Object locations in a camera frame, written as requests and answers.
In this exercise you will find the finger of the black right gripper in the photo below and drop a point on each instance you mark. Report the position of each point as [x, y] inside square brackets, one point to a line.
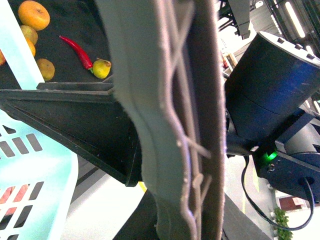
[86, 118]

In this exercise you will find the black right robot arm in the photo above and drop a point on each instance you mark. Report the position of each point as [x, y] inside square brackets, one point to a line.
[265, 97]

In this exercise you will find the yellow pear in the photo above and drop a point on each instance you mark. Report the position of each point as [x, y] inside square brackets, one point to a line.
[101, 68]

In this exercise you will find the orange beside apple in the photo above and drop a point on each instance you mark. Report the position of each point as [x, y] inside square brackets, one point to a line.
[31, 46]

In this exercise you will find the grey basket handle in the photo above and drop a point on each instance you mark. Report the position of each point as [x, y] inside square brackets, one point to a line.
[165, 60]

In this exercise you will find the red chili pepper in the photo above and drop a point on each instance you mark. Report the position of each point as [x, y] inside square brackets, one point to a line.
[82, 55]

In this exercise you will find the yellow orange apple-shaped fruit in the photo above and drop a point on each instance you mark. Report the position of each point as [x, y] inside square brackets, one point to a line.
[34, 14]

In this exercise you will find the brown kiwi lower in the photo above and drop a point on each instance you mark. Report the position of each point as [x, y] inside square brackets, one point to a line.
[47, 69]

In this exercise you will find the brown kiwi upper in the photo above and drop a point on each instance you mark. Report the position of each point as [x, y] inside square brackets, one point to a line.
[29, 33]

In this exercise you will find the red apple centre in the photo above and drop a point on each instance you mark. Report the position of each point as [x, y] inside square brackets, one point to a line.
[2, 59]

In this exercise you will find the brown kiwi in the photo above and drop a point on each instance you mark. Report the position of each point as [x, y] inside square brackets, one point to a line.
[47, 69]
[29, 33]

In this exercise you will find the light blue shopping basket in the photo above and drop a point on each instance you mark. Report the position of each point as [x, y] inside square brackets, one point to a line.
[38, 176]

